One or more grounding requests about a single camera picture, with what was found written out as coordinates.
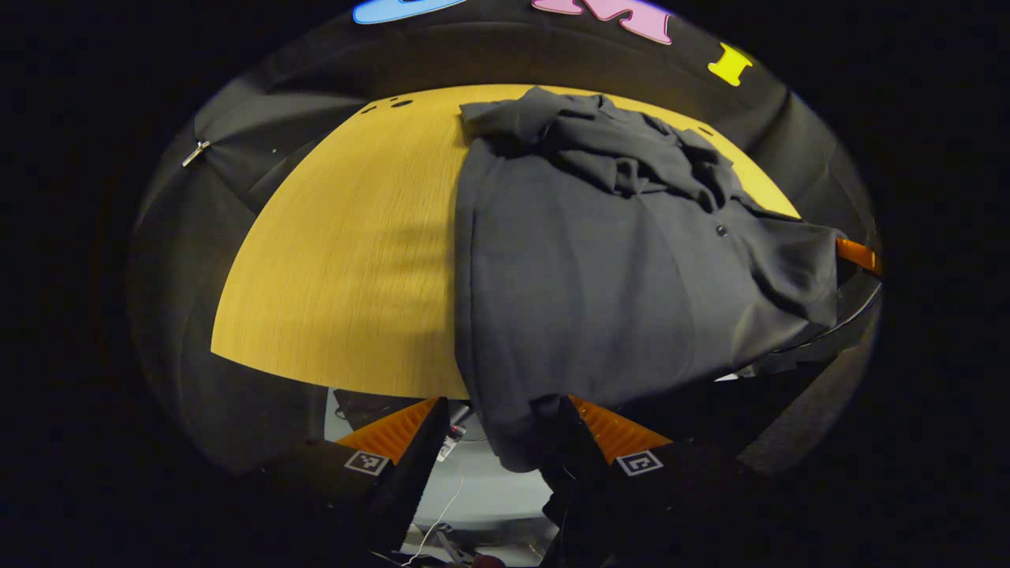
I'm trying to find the black backdrop cloth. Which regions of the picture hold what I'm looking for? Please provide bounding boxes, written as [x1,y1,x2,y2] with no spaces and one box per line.
[126,0,881,474]

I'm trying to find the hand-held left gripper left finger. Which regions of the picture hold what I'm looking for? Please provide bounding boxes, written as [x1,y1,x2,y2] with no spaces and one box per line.
[260,397,451,553]

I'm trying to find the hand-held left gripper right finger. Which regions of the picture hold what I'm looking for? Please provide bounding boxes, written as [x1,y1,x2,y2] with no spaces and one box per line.
[541,394,758,568]

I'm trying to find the thin white cable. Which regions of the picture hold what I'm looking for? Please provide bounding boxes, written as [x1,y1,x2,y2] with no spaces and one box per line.
[401,472,468,566]

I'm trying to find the grey collared shirt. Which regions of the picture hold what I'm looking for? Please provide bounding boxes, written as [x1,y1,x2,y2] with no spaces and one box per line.
[454,85,849,474]

